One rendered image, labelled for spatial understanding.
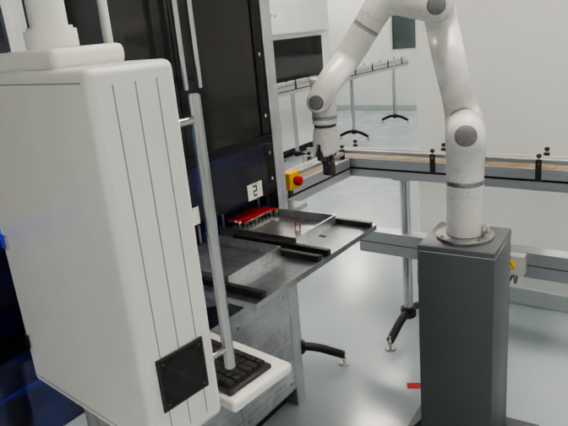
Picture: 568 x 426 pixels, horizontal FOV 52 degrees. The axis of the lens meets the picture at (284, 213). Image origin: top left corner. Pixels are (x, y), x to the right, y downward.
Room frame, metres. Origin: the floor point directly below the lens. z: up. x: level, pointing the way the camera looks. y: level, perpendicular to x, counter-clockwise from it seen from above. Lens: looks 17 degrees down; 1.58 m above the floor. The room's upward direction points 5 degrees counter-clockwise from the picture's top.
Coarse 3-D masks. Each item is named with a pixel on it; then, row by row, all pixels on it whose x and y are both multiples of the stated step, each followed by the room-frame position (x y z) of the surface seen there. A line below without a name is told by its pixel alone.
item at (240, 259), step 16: (224, 240) 1.92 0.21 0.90; (240, 240) 1.87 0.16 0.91; (208, 256) 1.83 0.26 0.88; (224, 256) 1.81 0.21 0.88; (240, 256) 1.80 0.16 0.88; (256, 256) 1.79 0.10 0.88; (272, 256) 1.74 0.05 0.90; (208, 272) 1.61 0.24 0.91; (224, 272) 1.68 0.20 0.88; (240, 272) 1.61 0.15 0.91
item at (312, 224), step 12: (288, 216) 2.17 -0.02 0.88; (300, 216) 2.13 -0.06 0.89; (312, 216) 2.10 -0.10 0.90; (324, 216) 2.07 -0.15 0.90; (228, 228) 2.01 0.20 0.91; (264, 228) 2.06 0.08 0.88; (276, 228) 2.05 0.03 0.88; (288, 228) 2.03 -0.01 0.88; (312, 228) 1.92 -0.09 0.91; (324, 228) 1.98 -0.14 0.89; (288, 240) 1.86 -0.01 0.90; (300, 240) 1.86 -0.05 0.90
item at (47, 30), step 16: (32, 0) 1.16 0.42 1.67; (48, 0) 1.16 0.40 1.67; (32, 16) 1.16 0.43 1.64; (48, 16) 1.16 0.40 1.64; (64, 16) 1.19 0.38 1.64; (32, 32) 1.15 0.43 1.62; (48, 32) 1.15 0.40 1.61; (64, 32) 1.16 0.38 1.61; (32, 48) 1.15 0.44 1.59; (48, 48) 1.15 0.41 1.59
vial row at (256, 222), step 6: (270, 210) 2.15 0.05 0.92; (252, 216) 2.07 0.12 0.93; (258, 216) 2.08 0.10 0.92; (264, 216) 2.11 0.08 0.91; (270, 216) 2.15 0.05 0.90; (246, 222) 2.02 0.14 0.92; (252, 222) 2.06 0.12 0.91; (258, 222) 2.08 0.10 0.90; (264, 222) 2.11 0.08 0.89; (246, 228) 2.02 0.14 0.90; (252, 228) 2.04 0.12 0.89
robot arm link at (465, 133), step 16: (464, 112) 1.80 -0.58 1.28; (448, 128) 1.78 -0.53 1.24; (464, 128) 1.73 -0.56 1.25; (480, 128) 1.74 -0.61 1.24; (448, 144) 1.77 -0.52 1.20; (464, 144) 1.74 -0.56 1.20; (480, 144) 1.73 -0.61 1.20; (448, 160) 1.81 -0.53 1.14; (464, 160) 1.77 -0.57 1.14; (480, 160) 1.78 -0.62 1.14; (448, 176) 1.84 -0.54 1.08; (464, 176) 1.79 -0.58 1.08; (480, 176) 1.80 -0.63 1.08
